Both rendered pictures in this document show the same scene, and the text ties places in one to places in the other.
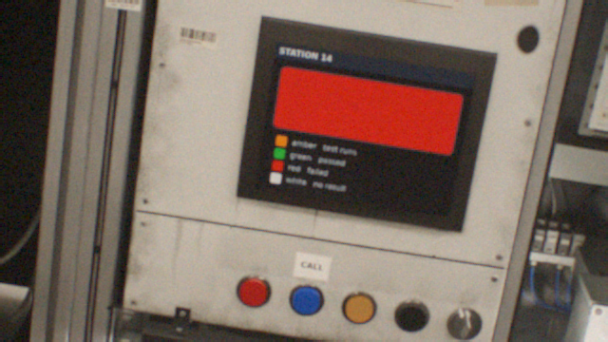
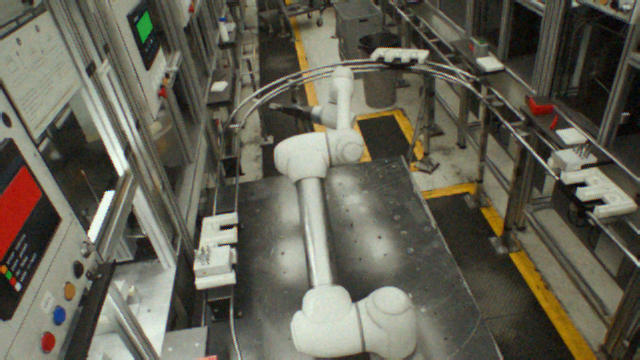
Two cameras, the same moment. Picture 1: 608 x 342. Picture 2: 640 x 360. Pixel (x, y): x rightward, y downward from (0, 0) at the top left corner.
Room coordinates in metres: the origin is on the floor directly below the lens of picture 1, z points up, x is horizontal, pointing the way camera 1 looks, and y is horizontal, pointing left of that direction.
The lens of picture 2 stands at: (0.78, 0.57, 2.07)
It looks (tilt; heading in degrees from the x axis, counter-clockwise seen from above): 37 degrees down; 269
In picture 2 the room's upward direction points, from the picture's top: 9 degrees counter-clockwise
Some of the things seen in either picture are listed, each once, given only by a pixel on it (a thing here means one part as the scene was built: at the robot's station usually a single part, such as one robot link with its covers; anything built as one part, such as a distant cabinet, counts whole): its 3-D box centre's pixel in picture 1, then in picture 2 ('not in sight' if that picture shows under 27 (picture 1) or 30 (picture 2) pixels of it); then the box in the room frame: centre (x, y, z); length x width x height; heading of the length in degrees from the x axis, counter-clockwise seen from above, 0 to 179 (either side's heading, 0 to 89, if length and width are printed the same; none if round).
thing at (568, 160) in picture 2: not in sight; (575, 155); (-0.32, -0.87, 0.92); 0.13 x 0.10 x 0.09; 0
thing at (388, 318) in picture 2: not in sight; (388, 319); (0.61, -0.30, 0.85); 0.18 x 0.16 x 0.22; 179
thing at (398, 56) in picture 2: not in sight; (399, 59); (0.04, -2.34, 0.84); 0.37 x 0.14 x 0.10; 148
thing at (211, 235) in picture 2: not in sight; (220, 252); (1.18, -0.74, 0.84); 0.36 x 0.14 x 0.10; 90
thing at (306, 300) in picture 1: (306, 298); (57, 315); (1.30, -0.03, 1.42); 0.03 x 0.02 x 0.03; 90
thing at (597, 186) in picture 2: not in sight; (587, 188); (-0.32, -0.75, 0.84); 0.37 x 0.14 x 0.10; 90
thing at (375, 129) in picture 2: not in sight; (385, 139); (0.09, -2.66, 0.01); 1.00 x 0.55 x 0.01; 90
